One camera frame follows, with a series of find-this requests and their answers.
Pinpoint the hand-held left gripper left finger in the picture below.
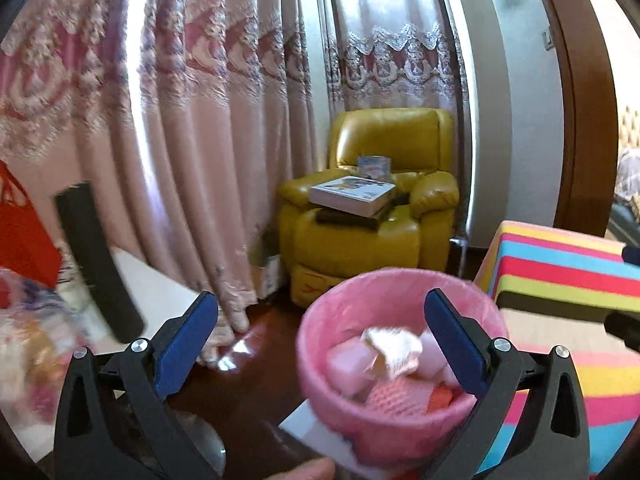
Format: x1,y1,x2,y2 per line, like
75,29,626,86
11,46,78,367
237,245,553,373
54,291,223,480

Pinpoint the large white flat book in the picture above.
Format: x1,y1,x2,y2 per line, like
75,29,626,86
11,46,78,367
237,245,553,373
309,176,397,218

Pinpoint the narrow pink lace curtain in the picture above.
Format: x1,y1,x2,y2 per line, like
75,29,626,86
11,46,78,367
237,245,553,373
322,0,473,241

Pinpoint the yellow leather armchair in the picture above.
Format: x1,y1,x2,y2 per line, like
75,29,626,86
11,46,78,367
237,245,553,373
276,107,461,308

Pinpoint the black cylinder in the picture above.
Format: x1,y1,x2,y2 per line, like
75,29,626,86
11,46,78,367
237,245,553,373
54,181,146,343

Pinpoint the person's left hand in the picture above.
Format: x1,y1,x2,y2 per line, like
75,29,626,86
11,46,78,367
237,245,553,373
265,460,336,480

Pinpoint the white paper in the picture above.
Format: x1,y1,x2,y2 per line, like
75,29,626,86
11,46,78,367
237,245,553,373
361,327,425,380

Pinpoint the red bag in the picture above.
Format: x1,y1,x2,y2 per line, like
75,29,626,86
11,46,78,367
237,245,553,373
0,160,63,288

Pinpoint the dark flat book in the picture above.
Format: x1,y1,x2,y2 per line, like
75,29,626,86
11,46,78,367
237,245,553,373
315,192,408,231

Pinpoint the colourful printed bag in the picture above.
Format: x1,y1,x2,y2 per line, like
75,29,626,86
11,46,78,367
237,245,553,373
0,267,86,421

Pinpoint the brown wooden door frame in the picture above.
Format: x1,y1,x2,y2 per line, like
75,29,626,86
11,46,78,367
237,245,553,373
530,0,621,238

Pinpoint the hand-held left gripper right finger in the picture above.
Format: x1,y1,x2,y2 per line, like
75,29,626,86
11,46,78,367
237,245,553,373
423,287,591,480

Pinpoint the orange and white foam net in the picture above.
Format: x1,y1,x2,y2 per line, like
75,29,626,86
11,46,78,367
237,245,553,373
427,385,465,411

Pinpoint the wide pink lace curtain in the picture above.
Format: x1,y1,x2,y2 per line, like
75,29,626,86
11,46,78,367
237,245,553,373
0,0,321,376

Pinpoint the white card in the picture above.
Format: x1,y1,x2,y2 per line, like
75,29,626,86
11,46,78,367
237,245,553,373
277,400,396,478

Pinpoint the pink foam fruit net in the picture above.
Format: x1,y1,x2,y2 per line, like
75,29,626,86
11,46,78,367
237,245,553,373
365,377,436,413

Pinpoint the white foam piece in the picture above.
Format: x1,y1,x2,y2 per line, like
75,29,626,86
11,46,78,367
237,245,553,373
327,336,378,393

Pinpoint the white side table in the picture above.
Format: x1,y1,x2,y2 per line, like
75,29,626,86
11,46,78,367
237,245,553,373
65,247,201,361

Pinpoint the beige tufted headboard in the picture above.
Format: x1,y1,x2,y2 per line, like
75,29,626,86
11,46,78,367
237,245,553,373
617,105,640,151

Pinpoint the pink lined trash bin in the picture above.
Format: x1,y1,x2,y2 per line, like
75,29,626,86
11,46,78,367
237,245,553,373
295,268,511,468

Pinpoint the small blue picture book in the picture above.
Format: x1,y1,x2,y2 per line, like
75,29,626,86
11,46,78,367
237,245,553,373
356,155,392,181

